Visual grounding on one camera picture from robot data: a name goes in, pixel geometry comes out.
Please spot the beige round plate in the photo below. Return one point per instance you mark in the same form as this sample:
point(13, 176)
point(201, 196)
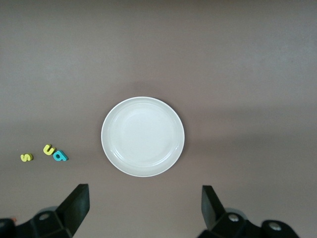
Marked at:
point(142, 136)

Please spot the yellow foam letter s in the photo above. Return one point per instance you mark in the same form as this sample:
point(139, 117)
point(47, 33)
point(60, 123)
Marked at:
point(26, 157)

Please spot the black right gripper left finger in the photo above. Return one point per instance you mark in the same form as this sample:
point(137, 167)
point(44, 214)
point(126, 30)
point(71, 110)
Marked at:
point(74, 213)

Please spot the yellow foam letter u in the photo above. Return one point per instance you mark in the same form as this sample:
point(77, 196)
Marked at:
point(46, 151)

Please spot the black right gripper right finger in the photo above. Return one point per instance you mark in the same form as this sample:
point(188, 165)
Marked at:
point(213, 215)

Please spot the brown table cover sheet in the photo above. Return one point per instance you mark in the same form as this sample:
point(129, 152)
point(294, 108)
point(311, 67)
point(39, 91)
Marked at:
point(158, 49)

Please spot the teal foam letter a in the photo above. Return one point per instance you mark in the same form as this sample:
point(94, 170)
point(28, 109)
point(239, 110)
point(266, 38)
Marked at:
point(57, 158)

